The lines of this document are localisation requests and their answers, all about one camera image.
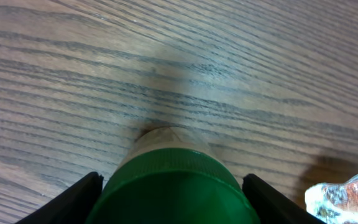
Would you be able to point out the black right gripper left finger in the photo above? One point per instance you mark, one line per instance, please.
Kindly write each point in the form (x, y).
(71, 206)

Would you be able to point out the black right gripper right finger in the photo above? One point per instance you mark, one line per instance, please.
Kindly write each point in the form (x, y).
(271, 206)

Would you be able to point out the beige brown snack pouch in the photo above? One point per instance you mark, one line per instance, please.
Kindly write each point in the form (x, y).
(334, 203)

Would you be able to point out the green lid jar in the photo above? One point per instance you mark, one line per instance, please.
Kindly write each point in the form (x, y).
(171, 175)

